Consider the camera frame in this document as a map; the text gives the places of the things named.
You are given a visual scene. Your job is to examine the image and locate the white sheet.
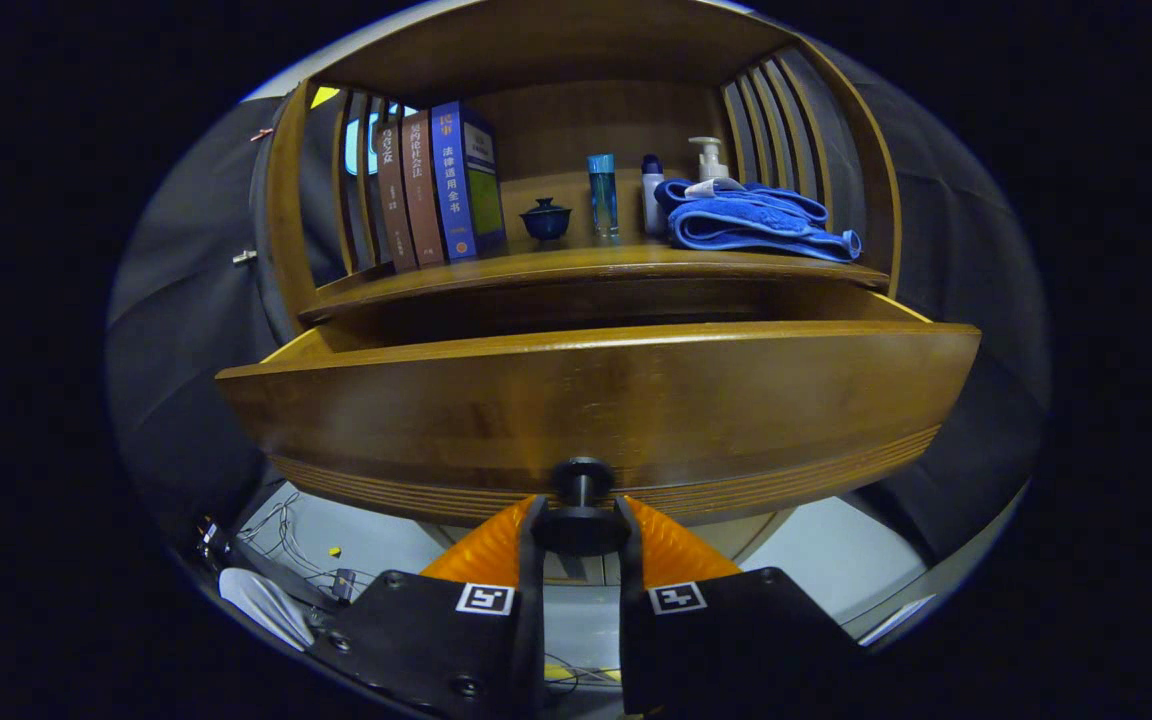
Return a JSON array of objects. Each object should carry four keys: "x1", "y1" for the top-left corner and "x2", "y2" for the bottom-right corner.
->
[{"x1": 219, "y1": 567, "x2": 317, "y2": 651}]

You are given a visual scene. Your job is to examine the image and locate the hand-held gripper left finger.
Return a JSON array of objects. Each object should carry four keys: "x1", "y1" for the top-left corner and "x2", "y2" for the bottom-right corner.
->
[{"x1": 311, "y1": 493, "x2": 549, "y2": 720}]

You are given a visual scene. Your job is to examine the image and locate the thick blue book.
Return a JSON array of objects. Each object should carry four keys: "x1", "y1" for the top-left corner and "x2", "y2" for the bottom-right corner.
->
[{"x1": 430, "y1": 100, "x2": 507, "y2": 263}]

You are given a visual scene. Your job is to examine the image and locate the thin floor cables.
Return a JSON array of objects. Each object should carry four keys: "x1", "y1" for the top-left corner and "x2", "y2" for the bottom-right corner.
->
[{"x1": 236, "y1": 490, "x2": 377, "y2": 601}]

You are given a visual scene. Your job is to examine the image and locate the wooden countertop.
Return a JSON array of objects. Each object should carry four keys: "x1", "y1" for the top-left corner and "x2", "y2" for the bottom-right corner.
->
[{"x1": 298, "y1": 238, "x2": 892, "y2": 323}]

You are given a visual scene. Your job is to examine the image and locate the white bottle blue cap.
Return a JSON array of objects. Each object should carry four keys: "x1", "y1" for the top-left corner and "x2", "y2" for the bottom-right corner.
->
[{"x1": 640, "y1": 154, "x2": 667, "y2": 238}]

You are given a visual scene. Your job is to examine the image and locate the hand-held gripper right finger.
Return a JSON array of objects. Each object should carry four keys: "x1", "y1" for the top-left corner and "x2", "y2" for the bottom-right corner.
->
[{"x1": 616, "y1": 493, "x2": 872, "y2": 716}]

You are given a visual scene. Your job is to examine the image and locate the wooden cabinet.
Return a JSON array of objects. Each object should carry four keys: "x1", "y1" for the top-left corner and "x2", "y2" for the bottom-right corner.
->
[{"x1": 266, "y1": 0, "x2": 902, "y2": 586}]

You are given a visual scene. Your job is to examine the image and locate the dark brown book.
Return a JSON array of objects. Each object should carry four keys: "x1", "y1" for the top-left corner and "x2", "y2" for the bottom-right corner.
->
[{"x1": 376, "y1": 122, "x2": 419, "y2": 273}]

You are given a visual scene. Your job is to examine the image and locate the teal glass bottle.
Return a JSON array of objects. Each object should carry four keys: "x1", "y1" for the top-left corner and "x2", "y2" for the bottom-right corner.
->
[{"x1": 587, "y1": 153, "x2": 620, "y2": 239}]

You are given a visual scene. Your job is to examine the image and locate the reddish brown book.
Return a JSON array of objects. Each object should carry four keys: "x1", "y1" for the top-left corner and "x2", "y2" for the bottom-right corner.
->
[{"x1": 401, "y1": 112, "x2": 447, "y2": 268}]

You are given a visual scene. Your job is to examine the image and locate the wooden drawer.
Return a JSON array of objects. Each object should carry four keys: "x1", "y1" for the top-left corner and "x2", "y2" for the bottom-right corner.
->
[{"x1": 214, "y1": 280, "x2": 983, "y2": 558}]

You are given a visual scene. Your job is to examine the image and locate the blue lidded teacup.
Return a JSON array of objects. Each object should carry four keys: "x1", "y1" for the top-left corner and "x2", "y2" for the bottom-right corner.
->
[{"x1": 520, "y1": 197, "x2": 573, "y2": 243}]

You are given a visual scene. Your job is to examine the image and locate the folded blue towel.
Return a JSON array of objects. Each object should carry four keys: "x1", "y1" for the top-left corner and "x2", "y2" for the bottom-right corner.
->
[{"x1": 654, "y1": 177, "x2": 863, "y2": 263}]

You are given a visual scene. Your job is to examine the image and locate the white pump bottle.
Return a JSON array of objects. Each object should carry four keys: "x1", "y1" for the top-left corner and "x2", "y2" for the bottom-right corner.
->
[{"x1": 688, "y1": 136, "x2": 730, "y2": 183}]

